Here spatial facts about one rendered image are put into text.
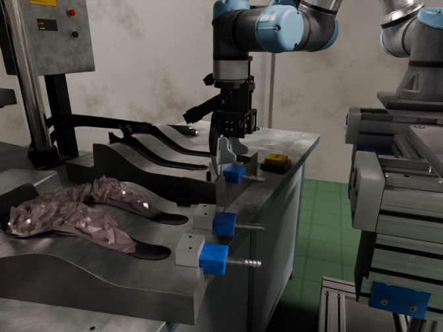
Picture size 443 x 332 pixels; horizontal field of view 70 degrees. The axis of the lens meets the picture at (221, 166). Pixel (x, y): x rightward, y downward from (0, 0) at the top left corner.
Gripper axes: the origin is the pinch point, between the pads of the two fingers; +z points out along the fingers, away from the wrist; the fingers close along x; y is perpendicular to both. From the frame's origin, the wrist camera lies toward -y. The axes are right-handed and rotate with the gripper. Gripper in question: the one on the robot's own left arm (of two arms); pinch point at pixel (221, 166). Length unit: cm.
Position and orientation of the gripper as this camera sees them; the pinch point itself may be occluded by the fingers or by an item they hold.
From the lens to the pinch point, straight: 75.9
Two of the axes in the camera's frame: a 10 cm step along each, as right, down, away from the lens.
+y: 8.9, 1.6, -4.2
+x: 4.5, -3.1, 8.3
